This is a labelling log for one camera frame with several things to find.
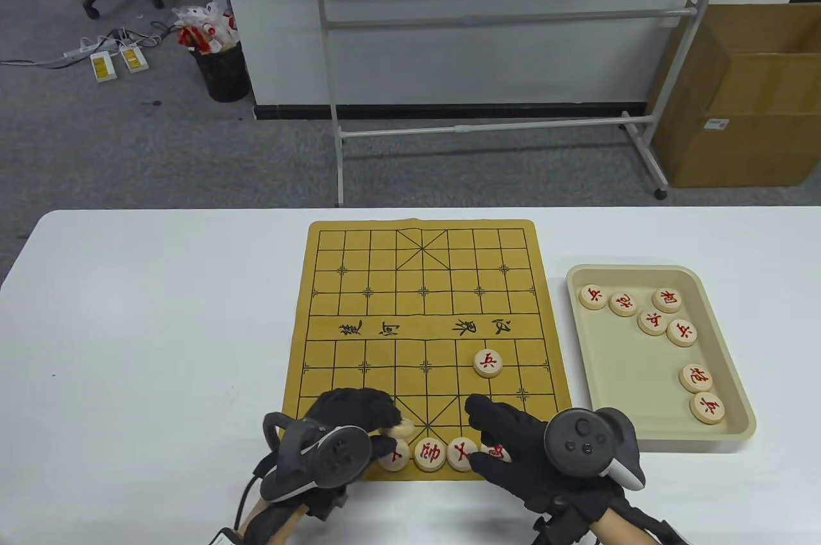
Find black cable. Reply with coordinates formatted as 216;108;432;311
237;471;267;533

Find person's left forearm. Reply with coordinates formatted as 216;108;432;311
246;494;305;539

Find white red plastic trash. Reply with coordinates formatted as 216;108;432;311
172;2;239;55

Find brown cardboard box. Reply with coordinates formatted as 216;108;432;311
647;0;821;189

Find black white handheld controller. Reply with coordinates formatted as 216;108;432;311
262;412;373;505
544;407;645;493

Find black trash bin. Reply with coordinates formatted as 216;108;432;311
189;40;252;103

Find person's right hand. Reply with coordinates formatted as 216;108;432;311
464;394;629;530

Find person's left hand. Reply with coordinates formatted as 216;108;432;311
299;387;400;499

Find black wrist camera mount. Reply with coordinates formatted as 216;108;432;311
307;486;352;523
531;494;594;545

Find beige plastic tray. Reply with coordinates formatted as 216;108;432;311
566;264;758;441

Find yellow white power strip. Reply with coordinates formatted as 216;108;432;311
89;50;119;84
119;44;151;74

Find grey floor cable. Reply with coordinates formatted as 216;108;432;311
0;54;90;68

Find yellow chess board mat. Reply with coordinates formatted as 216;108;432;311
274;219;586;482

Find black flat glove band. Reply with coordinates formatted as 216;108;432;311
609;497;688;545

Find group of Chinese chess pieces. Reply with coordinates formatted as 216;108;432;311
579;283;725;425

